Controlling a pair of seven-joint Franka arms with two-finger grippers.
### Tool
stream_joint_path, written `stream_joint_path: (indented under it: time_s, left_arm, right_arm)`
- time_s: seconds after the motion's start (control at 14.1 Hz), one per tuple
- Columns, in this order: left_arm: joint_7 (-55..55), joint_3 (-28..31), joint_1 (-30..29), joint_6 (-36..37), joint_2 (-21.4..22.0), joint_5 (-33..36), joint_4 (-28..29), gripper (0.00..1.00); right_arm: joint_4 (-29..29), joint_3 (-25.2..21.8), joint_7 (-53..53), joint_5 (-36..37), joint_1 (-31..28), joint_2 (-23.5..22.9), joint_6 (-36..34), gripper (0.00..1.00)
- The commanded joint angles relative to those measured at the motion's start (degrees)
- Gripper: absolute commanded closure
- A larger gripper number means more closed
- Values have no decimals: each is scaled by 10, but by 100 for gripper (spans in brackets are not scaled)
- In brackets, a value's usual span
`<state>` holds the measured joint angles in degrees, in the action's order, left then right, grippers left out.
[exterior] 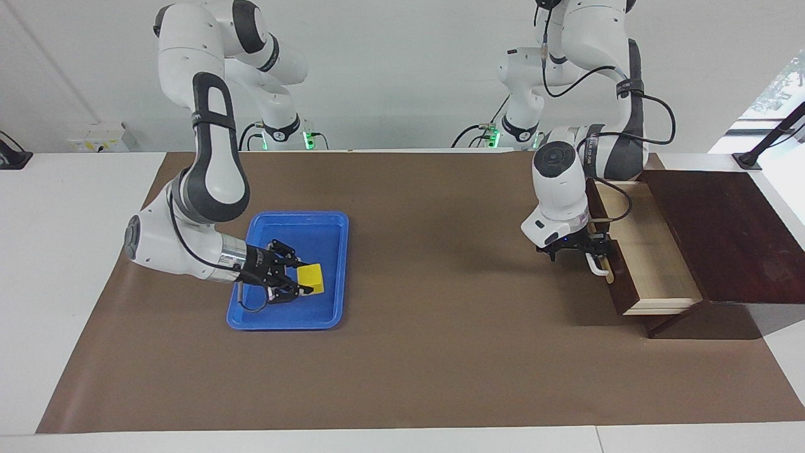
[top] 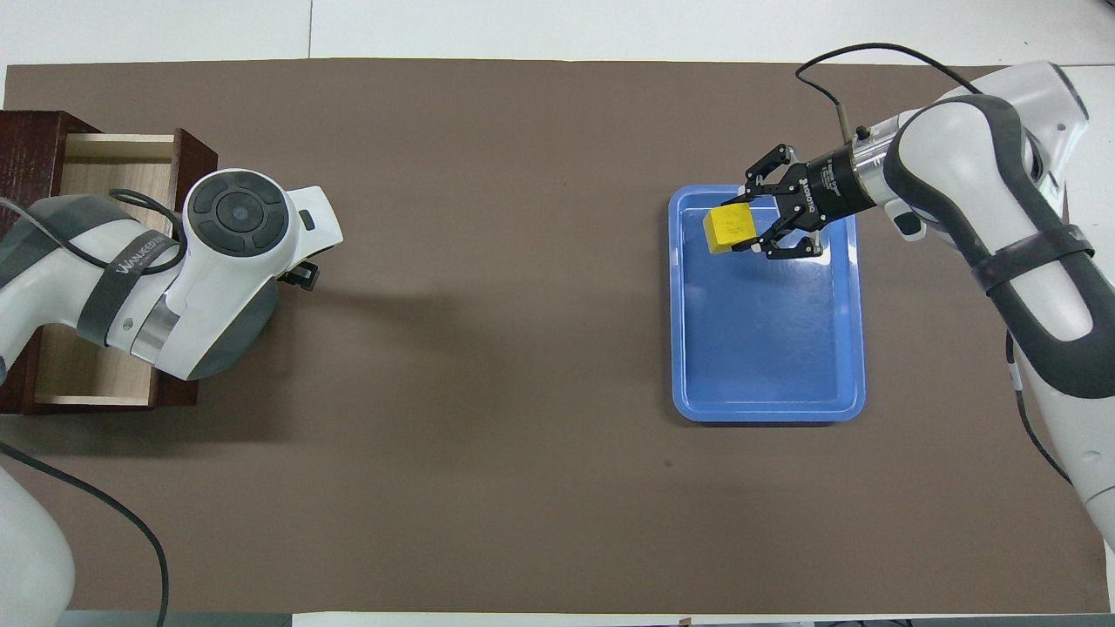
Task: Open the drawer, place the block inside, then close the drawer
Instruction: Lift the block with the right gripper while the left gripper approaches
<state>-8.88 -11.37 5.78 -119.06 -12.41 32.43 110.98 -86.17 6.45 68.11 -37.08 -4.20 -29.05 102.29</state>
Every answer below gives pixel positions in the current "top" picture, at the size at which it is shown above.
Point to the yellow cube block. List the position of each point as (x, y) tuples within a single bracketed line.
[(728, 228)]

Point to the brown table mat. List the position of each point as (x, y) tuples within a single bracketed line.
[(479, 392)]

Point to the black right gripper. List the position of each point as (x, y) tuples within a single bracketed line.
[(827, 193)]

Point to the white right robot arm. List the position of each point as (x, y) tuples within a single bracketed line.
[(1028, 218)]

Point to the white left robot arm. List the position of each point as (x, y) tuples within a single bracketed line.
[(218, 261)]

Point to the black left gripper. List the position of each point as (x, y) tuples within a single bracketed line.
[(300, 276)]

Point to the blue plastic tray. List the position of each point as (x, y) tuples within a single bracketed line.
[(766, 348)]

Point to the wooden drawer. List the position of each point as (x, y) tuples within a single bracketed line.
[(113, 161)]

